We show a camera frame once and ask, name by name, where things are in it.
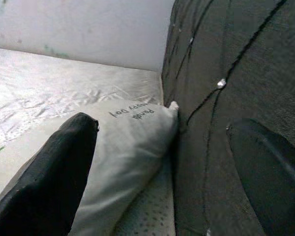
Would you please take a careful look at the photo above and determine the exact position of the dark tufted headboard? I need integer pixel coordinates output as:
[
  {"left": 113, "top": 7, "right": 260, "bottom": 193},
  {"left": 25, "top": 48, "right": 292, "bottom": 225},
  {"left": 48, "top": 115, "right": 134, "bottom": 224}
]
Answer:
[{"left": 161, "top": 0, "right": 295, "bottom": 236}]

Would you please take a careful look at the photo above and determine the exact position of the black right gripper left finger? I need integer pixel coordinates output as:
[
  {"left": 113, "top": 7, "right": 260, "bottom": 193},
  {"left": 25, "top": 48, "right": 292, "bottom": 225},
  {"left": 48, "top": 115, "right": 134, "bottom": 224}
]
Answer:
[{"left": 0, "top": 112, "right": 99, "bottom": 236}]

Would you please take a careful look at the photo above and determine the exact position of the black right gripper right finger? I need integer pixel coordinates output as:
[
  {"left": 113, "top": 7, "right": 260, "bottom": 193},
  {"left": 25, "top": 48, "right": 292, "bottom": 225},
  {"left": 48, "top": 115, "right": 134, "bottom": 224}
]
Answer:
[{"left": 227, "top": 118, "right": 295, "bottom": 236}]

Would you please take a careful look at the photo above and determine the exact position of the white printed pillow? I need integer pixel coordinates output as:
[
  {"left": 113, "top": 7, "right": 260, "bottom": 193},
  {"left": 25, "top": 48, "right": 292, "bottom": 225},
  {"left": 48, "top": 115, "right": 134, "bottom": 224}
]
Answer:
[{"left": 0, "top": 98, "right": 180, "bottom": 236}]

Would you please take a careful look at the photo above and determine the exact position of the white quilted mattress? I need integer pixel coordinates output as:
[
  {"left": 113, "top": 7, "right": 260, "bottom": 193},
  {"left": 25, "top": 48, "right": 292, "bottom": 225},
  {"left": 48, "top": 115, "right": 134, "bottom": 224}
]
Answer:
[{"left": 0, "top": 46, "right": 177, "bottom": 236}]

